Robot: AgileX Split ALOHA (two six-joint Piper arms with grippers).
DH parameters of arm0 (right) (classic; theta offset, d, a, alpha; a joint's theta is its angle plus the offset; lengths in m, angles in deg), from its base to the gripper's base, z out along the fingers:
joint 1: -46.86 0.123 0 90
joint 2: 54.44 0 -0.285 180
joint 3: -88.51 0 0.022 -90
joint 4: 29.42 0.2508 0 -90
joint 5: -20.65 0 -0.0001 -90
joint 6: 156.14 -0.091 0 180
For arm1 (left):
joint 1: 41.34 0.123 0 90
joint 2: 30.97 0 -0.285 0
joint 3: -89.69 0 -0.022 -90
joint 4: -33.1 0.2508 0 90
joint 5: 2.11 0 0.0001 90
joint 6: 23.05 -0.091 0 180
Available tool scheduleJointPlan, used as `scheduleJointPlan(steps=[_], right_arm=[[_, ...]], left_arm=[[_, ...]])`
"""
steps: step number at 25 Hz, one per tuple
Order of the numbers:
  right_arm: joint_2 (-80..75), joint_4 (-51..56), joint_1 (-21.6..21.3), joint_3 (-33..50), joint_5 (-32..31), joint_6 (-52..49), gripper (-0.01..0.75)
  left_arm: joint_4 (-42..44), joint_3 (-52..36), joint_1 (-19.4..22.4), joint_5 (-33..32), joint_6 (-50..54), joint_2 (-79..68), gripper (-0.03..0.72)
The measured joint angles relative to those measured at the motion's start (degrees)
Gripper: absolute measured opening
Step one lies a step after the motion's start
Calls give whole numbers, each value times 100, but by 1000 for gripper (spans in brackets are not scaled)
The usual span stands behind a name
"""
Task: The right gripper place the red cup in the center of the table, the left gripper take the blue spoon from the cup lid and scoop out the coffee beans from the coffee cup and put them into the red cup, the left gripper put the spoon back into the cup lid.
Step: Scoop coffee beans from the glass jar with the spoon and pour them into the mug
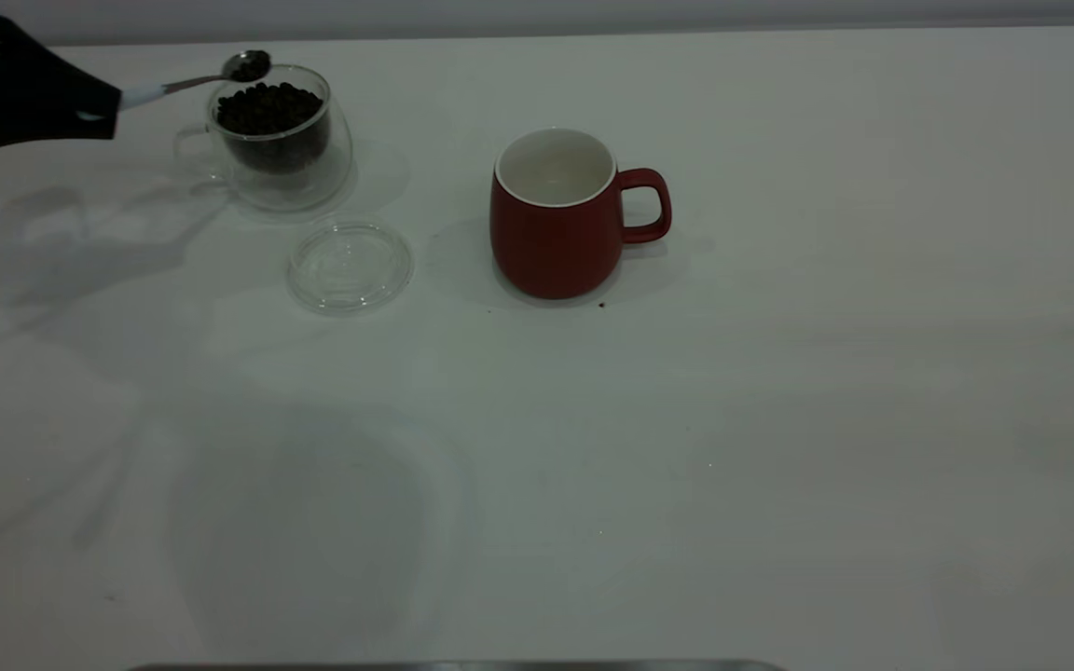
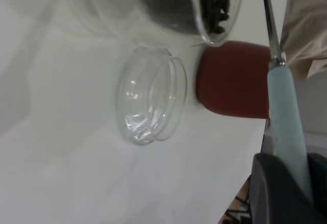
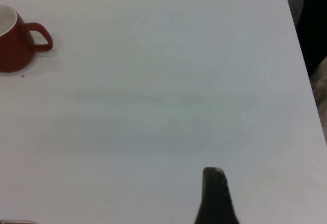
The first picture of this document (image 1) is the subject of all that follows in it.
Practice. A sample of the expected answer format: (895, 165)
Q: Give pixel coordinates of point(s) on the red ceramic mug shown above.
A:
(546, 252)

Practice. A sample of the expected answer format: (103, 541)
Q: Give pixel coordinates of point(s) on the dark coffee beans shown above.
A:
(271, 116)

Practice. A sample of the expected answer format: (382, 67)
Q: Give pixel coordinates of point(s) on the clear round glass lid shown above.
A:
(351, 270)

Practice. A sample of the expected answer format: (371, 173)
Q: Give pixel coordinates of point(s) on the clear double-wall glass cup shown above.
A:
(318, 179)

